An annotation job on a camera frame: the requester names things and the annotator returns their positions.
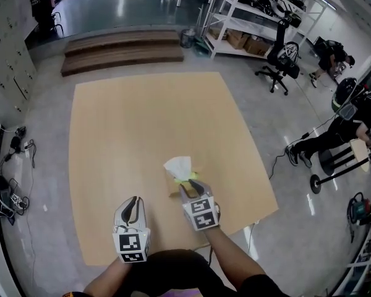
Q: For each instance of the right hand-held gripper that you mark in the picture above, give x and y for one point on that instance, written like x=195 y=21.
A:
x=201 y=209

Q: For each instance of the cardboard box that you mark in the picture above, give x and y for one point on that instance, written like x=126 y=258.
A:
x=238 y=39
x=257 y=46

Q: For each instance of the tan tissue box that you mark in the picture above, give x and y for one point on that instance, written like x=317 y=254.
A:
x=173 y=190

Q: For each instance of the brown wooden steps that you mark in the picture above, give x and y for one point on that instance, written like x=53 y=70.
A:
x=123 y=51

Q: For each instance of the black and white backpack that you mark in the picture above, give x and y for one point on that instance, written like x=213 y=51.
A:
x=289 y=53

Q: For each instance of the grey metal locker cabinet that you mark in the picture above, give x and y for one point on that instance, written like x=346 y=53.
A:
x=6 y=48

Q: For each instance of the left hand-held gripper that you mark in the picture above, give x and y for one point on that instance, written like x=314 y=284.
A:
x=131 y=243

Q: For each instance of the person's black clothing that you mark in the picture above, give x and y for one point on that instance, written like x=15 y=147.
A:
x=173 y=271

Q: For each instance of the person's left forearm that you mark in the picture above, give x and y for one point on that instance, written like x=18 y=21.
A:
x=108 y=277

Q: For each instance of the black office chair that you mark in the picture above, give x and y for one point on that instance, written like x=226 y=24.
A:
x=279 y=36

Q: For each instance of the white metal shelf rack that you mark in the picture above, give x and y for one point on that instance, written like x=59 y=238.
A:
x=218 y=45

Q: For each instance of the person's right forearm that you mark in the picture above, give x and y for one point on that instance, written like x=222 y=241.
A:
x=232 y=252

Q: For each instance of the black mesh trash bin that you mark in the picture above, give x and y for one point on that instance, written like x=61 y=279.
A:
x=187 y=39

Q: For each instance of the green and black vacuum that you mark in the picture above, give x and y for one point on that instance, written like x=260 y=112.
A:
x=360 y=209

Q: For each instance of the round table with black stand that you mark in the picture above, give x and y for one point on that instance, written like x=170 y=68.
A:
x=357 y=148

